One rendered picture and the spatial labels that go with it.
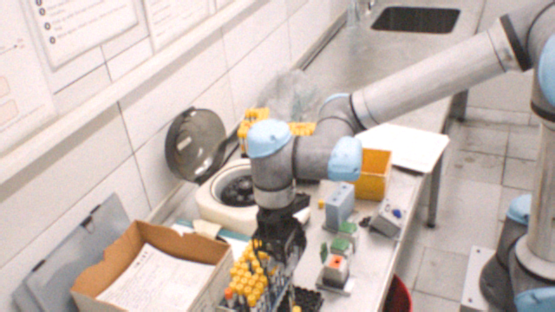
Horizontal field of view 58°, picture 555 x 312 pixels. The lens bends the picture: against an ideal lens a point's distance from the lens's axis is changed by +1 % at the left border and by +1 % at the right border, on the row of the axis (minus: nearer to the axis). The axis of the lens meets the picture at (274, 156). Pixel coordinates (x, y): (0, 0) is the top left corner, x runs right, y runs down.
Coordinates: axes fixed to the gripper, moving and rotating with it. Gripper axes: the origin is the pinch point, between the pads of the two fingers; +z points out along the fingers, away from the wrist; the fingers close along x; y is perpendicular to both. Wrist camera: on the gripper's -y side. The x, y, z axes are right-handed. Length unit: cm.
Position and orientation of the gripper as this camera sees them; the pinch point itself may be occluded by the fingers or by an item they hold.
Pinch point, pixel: (288, 265)
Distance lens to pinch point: 108.0
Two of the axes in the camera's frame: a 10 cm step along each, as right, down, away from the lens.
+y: -4.1, 5.5, -7.3
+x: 9.1, 1.6, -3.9
